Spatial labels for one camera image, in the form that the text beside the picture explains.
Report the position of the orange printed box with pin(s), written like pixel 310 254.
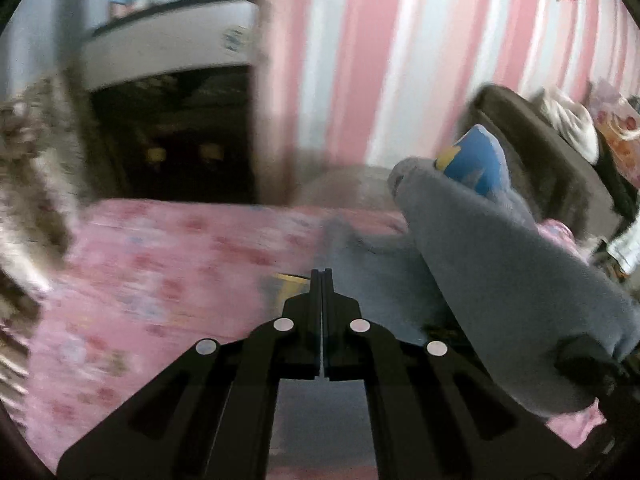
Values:
pixel 620 130

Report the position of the white cloth on armchair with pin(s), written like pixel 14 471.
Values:
pixel 570 120

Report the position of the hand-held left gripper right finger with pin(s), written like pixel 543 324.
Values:
pixel 385 385

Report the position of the white door frame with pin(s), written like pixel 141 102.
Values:
pixel 175 50

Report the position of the grey sweatshirt with blue print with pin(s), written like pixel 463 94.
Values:
pixel 490 280

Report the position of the white patterned cloth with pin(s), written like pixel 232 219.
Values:
pixel 627 250

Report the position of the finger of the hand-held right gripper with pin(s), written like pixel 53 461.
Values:
pixel 587 367

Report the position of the brown armchair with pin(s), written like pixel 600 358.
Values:
pixel 540 160

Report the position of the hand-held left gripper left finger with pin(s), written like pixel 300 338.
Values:
pixel 260 385

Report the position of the pink floral bed sheet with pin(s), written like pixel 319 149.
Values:
pixel 165 270

